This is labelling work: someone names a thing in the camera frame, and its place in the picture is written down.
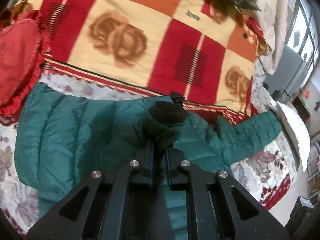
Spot green quilted puffer jacket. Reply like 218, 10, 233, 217
15, 83, 281, 239

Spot white pillow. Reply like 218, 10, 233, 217
276, 101, 311, 172

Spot red heart-shaped ruffled pillow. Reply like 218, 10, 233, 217
1, 10, 50, 126

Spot grey quilted bedspread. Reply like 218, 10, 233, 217
242, 0, 289, 75

